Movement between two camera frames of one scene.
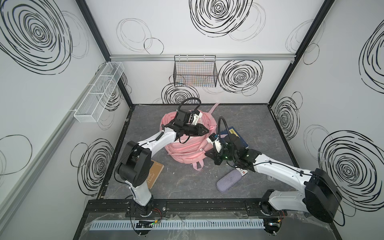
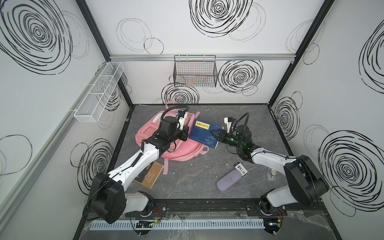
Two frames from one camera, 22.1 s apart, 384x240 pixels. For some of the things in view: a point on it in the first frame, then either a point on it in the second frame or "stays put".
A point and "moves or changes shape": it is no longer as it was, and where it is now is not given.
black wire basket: (195, 71) stays put
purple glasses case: (228, 180) stays put
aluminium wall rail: (204, 57) stays put
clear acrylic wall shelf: (92, 106) stays put
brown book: (155, 170) stays put
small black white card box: (243, 172) stays put
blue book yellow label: (231, 130) moves or changes shape
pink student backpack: (191, 149) → (149, 124)
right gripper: (221, 154) → (223, 136)
